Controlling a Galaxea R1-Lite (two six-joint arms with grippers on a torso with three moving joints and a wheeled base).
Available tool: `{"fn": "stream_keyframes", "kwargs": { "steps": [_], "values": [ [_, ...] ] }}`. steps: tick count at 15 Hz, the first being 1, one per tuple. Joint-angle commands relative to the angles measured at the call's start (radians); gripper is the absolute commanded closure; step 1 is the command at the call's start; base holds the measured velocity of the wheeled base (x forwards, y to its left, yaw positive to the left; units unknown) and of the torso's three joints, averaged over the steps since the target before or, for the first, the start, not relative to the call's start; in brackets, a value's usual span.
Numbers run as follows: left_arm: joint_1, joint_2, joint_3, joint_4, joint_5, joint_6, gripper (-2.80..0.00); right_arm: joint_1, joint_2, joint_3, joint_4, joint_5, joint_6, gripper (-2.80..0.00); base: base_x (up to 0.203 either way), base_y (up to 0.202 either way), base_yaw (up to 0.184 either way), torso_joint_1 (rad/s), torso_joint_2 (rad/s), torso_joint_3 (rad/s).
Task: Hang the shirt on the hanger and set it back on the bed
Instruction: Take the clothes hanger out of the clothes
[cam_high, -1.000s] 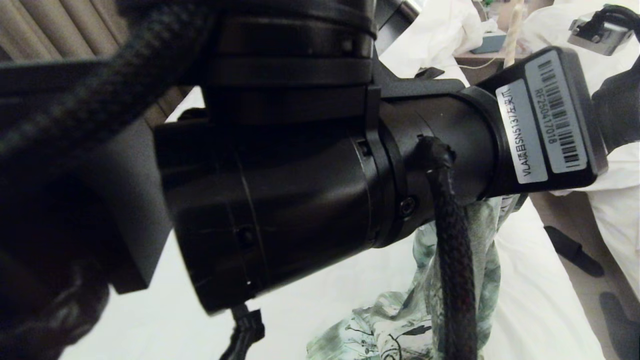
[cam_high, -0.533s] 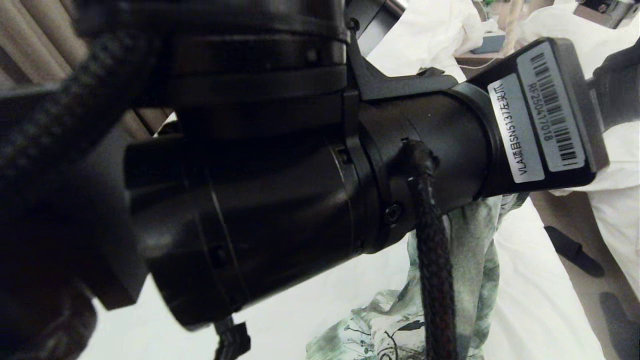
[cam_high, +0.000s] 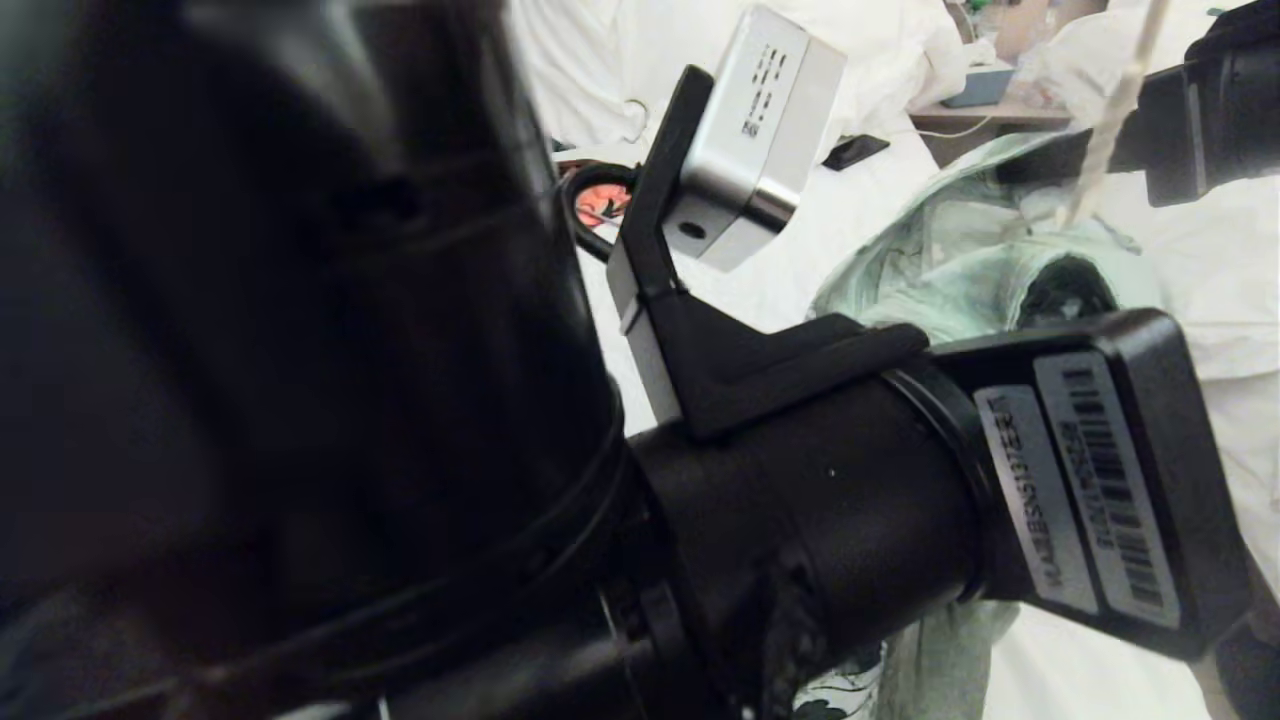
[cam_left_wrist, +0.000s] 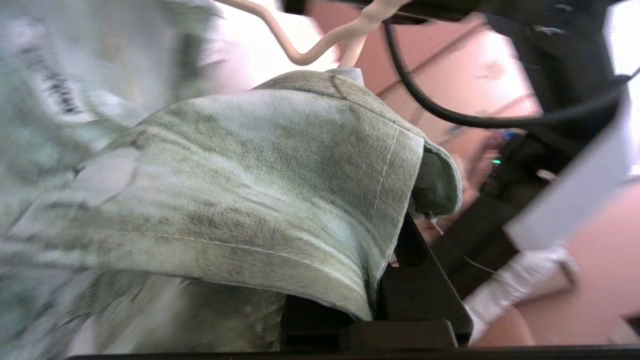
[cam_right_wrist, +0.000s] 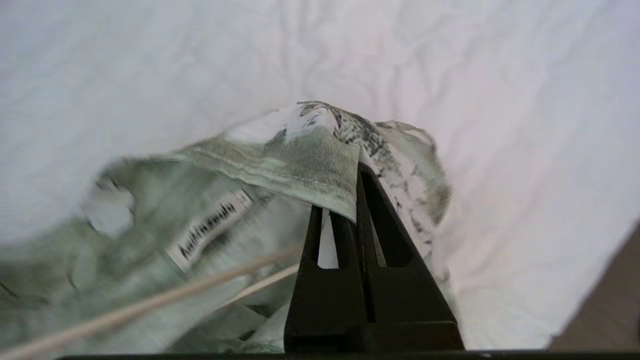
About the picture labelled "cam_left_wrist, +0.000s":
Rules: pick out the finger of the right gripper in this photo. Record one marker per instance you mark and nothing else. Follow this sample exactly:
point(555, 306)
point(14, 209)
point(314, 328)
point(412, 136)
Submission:
point(435, 10)

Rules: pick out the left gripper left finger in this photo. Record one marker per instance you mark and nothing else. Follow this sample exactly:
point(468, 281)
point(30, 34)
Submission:
point(310, 330)

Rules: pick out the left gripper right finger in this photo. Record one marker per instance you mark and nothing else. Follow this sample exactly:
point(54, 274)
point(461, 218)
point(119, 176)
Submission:
point(420, 295)

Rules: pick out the green floral short-sleeve shirt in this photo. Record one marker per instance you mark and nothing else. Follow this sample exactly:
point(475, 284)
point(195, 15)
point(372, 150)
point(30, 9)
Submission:
point(250, 190)

